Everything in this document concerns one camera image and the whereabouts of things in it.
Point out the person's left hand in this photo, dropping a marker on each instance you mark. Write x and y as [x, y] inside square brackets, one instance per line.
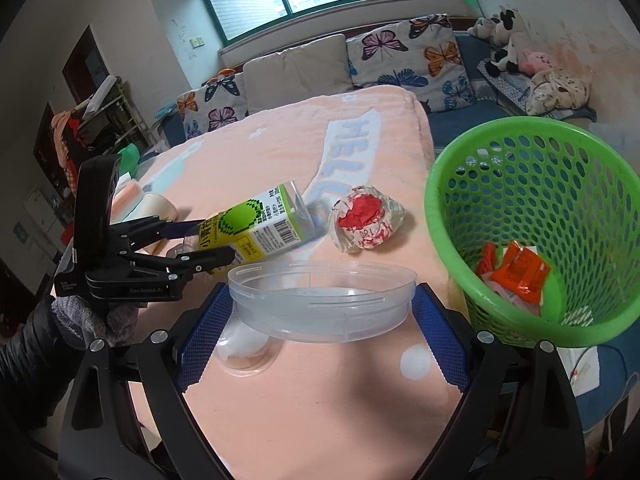
[82, 322]

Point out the white paper sheet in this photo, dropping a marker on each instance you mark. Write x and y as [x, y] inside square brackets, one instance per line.
[582, 370]

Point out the hanging orange and red clothes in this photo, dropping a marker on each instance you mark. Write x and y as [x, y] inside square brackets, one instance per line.
[65, 135]

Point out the white wall switch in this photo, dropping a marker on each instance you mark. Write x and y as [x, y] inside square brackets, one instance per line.
[197, 41]

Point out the blue sofa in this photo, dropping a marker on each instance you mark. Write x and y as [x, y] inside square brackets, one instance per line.
[460, 125]

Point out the green plastic mesh basket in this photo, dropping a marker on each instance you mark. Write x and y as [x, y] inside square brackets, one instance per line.
[560, 336]

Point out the large clear plastic container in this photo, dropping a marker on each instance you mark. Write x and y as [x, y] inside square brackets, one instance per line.
[320, 310]

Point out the person's left forearm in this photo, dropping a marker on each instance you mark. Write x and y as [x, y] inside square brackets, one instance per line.
[30, 355]

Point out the pink plush toy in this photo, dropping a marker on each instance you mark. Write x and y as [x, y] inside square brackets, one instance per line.
[537, 61]

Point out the small butterfly print cushion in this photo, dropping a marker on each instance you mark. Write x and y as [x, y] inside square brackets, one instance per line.
[215, 105]

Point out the cream patterned cloth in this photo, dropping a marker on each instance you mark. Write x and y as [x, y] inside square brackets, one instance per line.
[557, 92]

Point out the black and white cow plush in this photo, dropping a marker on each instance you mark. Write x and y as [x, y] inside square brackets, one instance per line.
[510, 50]

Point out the dark wooden door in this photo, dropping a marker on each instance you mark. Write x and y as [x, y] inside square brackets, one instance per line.
[85, 65]

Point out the beige cushion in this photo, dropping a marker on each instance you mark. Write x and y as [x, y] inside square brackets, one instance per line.
[295, 70]

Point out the metal drying rack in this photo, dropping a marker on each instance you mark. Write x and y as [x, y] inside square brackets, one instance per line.
[107, 110]

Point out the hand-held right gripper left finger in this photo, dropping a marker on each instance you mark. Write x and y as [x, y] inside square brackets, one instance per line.
[205, 330]

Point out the crumpled red and white wrapper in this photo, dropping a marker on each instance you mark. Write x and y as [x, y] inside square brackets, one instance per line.
[365, 217]

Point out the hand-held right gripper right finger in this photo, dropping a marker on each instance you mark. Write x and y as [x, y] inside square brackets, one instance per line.
[440, 335]

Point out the orange snack wrapper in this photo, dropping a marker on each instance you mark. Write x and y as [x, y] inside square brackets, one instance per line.
[525, 270]

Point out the large butterfly print cushion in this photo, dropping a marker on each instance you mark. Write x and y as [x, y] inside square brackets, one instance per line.
[400, 60]

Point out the small clear round lid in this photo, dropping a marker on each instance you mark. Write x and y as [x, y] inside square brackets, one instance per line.
[245, 355]

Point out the silver and green drink carton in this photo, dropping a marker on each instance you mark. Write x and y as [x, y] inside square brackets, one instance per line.
[260, 225]

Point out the orange tissue pack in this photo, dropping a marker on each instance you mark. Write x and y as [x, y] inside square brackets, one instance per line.
[127, 197]

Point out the grey plush toy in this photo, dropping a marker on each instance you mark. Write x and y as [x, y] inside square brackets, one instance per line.
[482, 26]

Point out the white paper cup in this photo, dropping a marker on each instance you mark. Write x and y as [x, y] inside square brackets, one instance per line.
[157, 210]

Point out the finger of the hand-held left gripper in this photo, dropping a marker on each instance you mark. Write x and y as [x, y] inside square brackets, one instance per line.
[170, 228]
[200, 260]

